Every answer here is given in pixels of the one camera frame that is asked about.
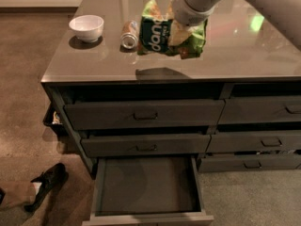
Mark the tan soda can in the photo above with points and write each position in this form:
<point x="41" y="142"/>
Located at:
<point x="129" y="35"/>

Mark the white ceramic bowl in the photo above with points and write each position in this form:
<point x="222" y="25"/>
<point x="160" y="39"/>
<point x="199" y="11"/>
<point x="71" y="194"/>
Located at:
<point x="87" y="28"/>

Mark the middle right drawer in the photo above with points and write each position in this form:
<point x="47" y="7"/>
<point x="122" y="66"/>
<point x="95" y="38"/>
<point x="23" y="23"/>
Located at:
<point x="255" y="141"/>

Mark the open bottom left drawer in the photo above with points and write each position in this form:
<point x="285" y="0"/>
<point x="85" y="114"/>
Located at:
<point x="148" y="191"/>

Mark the top right drawer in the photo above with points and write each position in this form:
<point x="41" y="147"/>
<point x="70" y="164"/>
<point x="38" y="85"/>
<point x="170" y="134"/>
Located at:
<point x="261" y="110"/>

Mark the black shoe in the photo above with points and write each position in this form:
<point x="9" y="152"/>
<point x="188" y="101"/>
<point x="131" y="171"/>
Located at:
<point x="48" y="180"/>

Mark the green rice chip bag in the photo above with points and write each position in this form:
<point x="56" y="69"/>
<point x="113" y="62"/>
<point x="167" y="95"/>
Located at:
<point x="164" y="35"/>

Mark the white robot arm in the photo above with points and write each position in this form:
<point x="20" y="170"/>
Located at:
<point x="284" y="15"/>

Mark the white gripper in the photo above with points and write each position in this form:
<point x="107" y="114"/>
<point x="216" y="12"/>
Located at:
<point x="185" y="12"/>

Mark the tan trouser leg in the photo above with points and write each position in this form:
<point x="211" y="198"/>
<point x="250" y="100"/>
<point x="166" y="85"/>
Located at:
<point x="16" y="193"/>

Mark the middle left drawer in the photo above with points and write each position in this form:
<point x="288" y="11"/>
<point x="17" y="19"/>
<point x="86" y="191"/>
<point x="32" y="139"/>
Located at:
<point x="145" y="145"/>

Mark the bottom right drawer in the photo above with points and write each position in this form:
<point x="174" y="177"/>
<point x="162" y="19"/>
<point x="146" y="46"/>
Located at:
<point x="250" y="162"/>

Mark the dark grey drawer cabinet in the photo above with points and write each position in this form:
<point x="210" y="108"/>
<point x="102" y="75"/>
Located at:
<point x="244" y="56"/>

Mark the black side bin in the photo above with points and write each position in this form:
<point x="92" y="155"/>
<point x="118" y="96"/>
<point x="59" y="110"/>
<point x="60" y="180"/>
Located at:
<point x="52" y="120"/>

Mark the top left drawer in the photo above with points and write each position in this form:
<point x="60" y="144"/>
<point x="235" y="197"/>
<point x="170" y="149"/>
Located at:
<point x="143" y="114"/>

